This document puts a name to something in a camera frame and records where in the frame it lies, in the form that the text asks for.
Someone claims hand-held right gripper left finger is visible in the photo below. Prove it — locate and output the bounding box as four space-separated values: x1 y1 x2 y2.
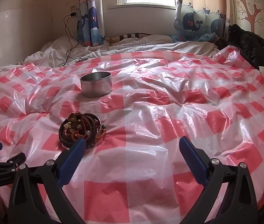
8 137 87 224

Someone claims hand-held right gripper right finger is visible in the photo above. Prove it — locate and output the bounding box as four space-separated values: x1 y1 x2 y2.
179 136 259 224

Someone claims pile of bracelets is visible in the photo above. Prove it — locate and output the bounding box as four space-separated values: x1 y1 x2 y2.
59 112 107 148

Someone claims round metal tin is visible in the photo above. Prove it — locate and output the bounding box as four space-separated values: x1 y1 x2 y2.
80 72 112 98

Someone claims red checked plastic sheet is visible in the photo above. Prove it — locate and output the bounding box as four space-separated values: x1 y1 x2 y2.
0 45 264 224

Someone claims white striped duvet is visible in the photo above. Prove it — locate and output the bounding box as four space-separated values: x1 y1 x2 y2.
0 35 222 82

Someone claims black jacket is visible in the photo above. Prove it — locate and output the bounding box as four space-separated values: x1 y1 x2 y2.
216 24 264 70

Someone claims striped pillow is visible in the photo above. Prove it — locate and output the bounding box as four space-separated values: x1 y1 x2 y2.
106 31 151 45

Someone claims whale print curtain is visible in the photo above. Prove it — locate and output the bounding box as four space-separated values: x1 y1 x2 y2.
173 0 231 43
75 0 106 47

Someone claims black charging cable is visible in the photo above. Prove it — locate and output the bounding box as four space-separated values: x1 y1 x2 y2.
63 13 88 66

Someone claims wall charger plug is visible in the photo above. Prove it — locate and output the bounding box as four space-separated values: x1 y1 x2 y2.
69 5 79 18

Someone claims tree wall sticker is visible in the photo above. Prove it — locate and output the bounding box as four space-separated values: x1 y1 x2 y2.
236 0 264 33

